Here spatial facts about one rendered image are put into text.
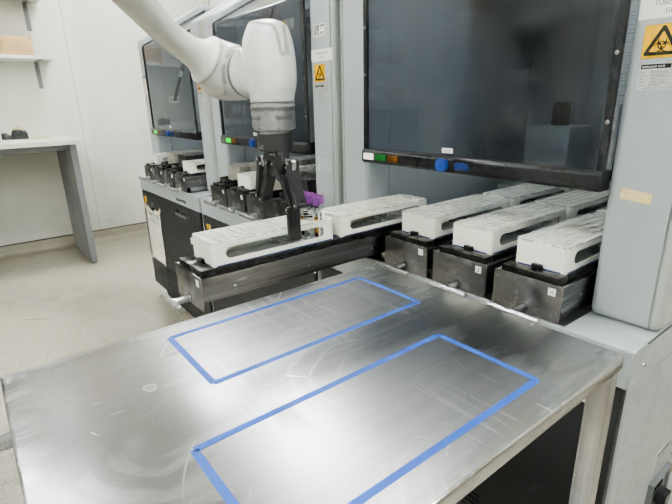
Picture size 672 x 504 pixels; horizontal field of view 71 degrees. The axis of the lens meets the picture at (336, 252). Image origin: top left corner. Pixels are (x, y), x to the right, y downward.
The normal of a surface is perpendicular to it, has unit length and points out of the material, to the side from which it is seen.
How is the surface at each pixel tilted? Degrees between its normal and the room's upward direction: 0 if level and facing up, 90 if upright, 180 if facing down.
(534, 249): 90
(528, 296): 90
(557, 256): 90
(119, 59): 90
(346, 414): 0
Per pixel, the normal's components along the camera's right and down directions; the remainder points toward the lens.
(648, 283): -0.79, 0.21
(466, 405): -0.03, -0.95
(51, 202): 0.61, 0.23
